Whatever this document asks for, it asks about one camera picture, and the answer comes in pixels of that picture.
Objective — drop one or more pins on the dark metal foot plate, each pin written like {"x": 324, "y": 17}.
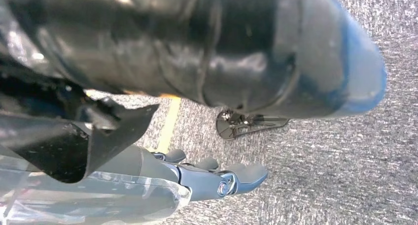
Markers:
{"x": 228, "y": 129}

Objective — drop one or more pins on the yellow floor tape square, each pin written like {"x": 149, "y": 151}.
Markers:
{"x": 168, "y": 125}

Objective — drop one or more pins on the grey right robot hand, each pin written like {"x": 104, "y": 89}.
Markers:
{"x": 163, "y": 37}

